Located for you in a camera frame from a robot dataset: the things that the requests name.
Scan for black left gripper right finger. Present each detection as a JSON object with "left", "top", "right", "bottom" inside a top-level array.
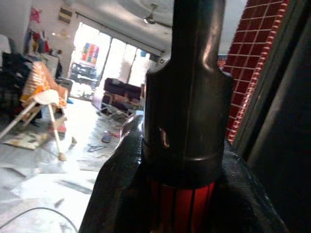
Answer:
[{"left": 213, "top": 138, "right": 291, "bottom": 233}]

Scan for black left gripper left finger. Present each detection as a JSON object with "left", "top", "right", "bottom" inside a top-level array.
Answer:
[{"left": 77, "top": 115, "right": 150, "bottom": 233}]

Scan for yellow dustpan with red handle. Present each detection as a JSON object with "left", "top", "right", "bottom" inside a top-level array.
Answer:
[{"left": 142, "top": 0, "right": 234, "bottom": 233}]

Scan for thin clothes hanger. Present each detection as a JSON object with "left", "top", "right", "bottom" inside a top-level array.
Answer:
[{"left": 86, "top": 144, "right": 104, "bottom": 154}]

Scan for small blue pink shoe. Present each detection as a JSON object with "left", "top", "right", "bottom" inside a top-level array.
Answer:
[{"left": 101, "top": 130, "right": 113, "bottom": 143}]

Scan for dark purple sofa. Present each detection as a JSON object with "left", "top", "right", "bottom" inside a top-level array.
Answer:
[{"left": 92, "top": 77, "right": 144, "bottom": 115}]

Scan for white baby high chair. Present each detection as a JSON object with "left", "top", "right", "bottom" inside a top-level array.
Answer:
[{"left": 0, "top": 89, "right": 71, "bottom": 162}]

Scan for colourful hanging cloth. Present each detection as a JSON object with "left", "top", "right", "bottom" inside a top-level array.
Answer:
[{"left": 81, "top": 42, "right": 100, "bottom": 65}]

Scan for orange striped cloth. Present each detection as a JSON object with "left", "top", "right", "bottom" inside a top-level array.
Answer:
[{"left": 20, "top": 60, "right": 69, "bottom": 109}]

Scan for ceiling fan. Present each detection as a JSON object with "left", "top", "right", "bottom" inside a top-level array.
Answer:
[{"left": 142, "top": 2, "right": 160, "bottom": 25}]

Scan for thin black floor cable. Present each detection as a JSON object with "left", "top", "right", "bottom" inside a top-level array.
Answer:
[{"left": 0, "top": 207, "right": 79, "bottom": 233}]

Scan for hanging clothes on wall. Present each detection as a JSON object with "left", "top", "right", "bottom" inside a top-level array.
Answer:
[{"left": 24, "top": 29, "right": 52, "bottom": 54}]

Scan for pink wall decoration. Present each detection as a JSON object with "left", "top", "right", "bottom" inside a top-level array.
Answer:
[{"left": 30, "top": 7, "right": 42, "bottom": 24}]

